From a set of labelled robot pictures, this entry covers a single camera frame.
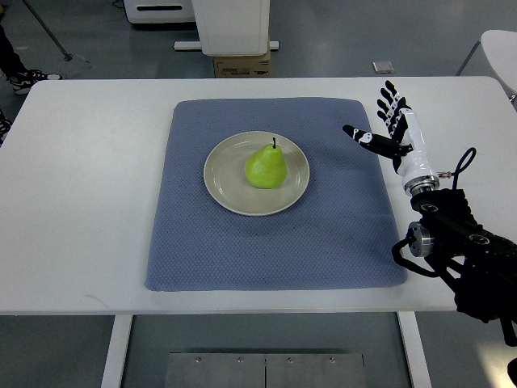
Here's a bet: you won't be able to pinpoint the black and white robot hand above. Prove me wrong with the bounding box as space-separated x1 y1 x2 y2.
343 81 439 196

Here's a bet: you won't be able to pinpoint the green pear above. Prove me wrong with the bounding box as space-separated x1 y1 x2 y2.
245 137 288 189

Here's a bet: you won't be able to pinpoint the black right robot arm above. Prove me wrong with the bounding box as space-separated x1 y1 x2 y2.
392 179 516 347

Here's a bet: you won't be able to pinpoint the beige round plate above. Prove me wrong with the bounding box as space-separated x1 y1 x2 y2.
204 131 310 216

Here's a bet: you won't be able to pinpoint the grey metal floor plate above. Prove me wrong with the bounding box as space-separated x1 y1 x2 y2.
165 352 367 387

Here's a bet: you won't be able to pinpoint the small grey floor tile piece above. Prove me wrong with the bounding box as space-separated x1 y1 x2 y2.
372 61 395 74

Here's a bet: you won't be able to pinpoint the blue textured table mat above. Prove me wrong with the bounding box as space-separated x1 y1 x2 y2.
145 97 407 291

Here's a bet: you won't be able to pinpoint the white round side table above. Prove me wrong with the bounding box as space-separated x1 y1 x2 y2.
456 30 516 107

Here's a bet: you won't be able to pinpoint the brown cardboard box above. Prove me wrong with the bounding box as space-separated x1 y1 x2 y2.
212 50 271 78

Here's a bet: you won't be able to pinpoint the white cabinet on stand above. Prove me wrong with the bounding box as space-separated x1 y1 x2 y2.
174 0 270 57

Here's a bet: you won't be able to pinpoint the white machine with black slot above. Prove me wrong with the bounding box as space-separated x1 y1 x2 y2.
123 0 195 24

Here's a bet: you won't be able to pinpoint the grey tripod pole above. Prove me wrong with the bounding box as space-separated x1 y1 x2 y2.
23 0 74 62

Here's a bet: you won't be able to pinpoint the person leg in black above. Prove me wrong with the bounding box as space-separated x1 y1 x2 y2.
0 27 28 78

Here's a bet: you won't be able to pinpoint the black and white sneaker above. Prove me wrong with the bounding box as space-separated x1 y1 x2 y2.
8 70 63 95

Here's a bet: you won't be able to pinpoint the white table leg frame right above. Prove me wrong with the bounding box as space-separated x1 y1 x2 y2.
397 311 432 388

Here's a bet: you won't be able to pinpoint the white table leg frame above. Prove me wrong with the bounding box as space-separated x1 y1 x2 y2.
397 311 432 388
100 314 133 388

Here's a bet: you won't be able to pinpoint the white table leg frame left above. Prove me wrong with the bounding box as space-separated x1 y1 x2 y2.
100 314 133 388

